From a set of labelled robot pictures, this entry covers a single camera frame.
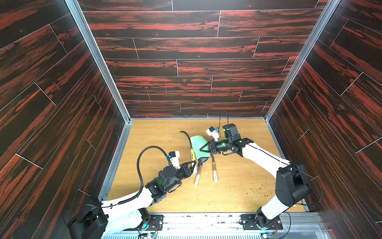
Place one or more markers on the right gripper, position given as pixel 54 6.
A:
pixel 211 146

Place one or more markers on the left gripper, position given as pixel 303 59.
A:
pixel 185 172

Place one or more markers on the small sickle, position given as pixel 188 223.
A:
pixel 214 169
pixel 199 170
pixel 192 152

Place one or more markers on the green and black rag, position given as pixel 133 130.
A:
pixel 198 142

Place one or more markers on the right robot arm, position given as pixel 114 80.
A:
pixel 292 183

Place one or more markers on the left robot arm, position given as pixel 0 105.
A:
pixel 96 220

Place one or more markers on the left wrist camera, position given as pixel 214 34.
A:
pixel 174 159

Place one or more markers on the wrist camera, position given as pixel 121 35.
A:
pixel 174 159
pixel 213 132

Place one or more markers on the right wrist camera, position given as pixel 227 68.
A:
pixel 213 132

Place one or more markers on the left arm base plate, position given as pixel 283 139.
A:
pixel 151 223

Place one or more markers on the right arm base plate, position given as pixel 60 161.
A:
pixel 255 222

